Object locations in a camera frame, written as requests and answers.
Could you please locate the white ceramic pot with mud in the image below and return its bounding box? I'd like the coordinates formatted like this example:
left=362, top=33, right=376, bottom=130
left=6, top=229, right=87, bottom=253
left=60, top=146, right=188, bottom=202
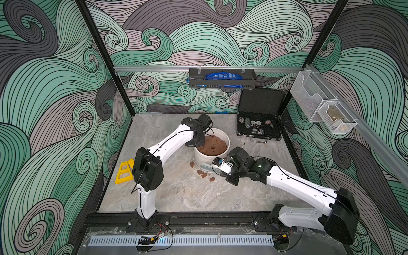
left=193, top=128, right=231, bottom=172

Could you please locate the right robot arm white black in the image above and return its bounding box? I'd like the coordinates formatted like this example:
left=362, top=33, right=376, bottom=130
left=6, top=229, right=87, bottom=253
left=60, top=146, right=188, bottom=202
left=212, top=147, right=360, bottom=245

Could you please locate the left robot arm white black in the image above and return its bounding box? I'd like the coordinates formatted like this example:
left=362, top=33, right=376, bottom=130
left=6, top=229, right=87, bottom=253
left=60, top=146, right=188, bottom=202
left=132, top=114, right=212, bottom=225

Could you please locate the black open poker chip case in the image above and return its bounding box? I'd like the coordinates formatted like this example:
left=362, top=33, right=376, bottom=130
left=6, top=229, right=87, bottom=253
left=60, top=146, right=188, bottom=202
left=237, top=87, right=286, bottom=142

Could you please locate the yellow toy block piece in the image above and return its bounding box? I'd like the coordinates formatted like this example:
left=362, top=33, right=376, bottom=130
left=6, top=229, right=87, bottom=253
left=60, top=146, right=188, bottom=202
left=115, top=159, right=134, bottom=184

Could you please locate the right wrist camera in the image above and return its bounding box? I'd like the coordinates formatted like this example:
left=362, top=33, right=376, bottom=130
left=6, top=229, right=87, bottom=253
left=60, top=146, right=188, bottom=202
left=211, top=157, right=233, bottom=176

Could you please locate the blue cable coil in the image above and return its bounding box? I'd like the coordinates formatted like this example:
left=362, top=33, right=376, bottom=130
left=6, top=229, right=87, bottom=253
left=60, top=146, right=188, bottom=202
left=204, top=72, right=244, bottom=81

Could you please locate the aluminium wall rail back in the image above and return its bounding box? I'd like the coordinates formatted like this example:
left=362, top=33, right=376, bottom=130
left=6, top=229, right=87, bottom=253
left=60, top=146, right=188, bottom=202
left=114, top=65, right=304, bottom=73

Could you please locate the aluminium wall rail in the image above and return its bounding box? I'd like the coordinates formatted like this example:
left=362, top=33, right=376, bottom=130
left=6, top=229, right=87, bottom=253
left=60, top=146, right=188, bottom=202
left=114, top=65, right=304, bottom=73
left=304, top=64, right=408, bottom=187

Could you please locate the black wall tray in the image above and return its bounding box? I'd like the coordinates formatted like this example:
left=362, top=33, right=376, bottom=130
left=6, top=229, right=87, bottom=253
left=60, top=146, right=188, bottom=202
left=187, top=69, right=258, bottom=89

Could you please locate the large clear wall bin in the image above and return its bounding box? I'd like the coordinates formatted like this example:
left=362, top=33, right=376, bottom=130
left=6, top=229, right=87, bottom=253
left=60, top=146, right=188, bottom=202
left=290, top=70, right=329, bottom=123

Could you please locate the small clear wall bin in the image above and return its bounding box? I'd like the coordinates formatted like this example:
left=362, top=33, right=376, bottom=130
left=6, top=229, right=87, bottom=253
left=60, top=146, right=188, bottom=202
left=317, top=100, right=357, bottom=135

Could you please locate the aluminium wall rail right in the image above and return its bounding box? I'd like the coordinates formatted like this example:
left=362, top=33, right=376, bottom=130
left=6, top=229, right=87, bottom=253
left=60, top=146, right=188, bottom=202
left=304, top=64, right=408, bottom=187

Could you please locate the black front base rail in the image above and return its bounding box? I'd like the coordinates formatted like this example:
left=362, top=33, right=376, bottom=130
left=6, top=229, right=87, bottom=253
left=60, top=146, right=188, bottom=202
left=84, top=211, right=277, bottom=227

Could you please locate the white perforated cable duct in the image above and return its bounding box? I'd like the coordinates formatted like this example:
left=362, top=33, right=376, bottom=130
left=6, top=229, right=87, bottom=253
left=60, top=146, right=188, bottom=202
left=88, top=234, right=274, bottom=247

